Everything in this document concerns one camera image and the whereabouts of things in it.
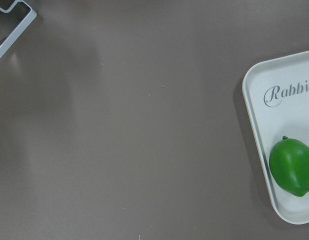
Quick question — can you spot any green toy mango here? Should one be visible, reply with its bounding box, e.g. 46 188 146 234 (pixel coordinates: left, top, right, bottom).
269 135 309 197

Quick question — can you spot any white rectangular tray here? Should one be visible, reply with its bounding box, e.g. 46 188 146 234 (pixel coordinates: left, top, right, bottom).
242 50 309 225

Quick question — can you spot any white wire rack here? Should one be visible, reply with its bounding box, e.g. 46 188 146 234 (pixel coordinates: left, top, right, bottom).
0 0 37 59

